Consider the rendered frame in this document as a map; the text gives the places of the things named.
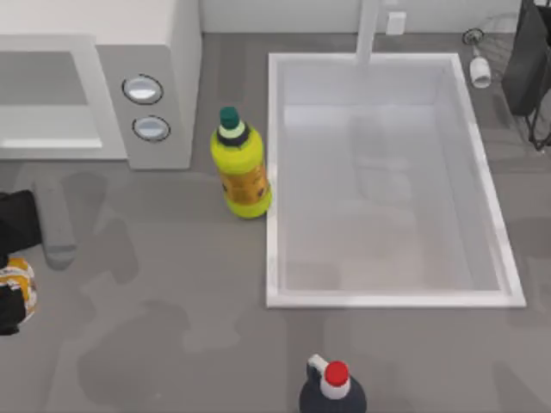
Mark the round silver microwave knob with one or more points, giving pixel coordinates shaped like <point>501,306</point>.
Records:
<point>151,128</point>
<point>143,89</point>

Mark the black frame stand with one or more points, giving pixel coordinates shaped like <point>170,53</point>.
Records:
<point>523,64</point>

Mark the dark bottle with red cap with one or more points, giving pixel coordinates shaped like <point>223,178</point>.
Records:
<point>316,398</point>

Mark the tall white tap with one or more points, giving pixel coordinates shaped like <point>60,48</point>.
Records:
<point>367,30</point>

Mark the pale microwave oven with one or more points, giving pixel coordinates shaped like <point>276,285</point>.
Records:
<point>176,26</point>

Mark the orange and white can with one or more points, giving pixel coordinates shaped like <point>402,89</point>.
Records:
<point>23,275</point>

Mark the white wall socket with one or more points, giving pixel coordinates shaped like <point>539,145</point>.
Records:
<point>395,22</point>

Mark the yellow-green bottle with green cap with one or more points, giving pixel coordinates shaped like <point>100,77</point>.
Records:
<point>241,172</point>

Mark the pale microwave door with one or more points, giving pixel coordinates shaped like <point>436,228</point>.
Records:
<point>109,107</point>

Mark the white sink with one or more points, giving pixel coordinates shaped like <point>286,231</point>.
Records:
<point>486,206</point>

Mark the small white cup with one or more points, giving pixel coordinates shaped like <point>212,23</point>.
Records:
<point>480,71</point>

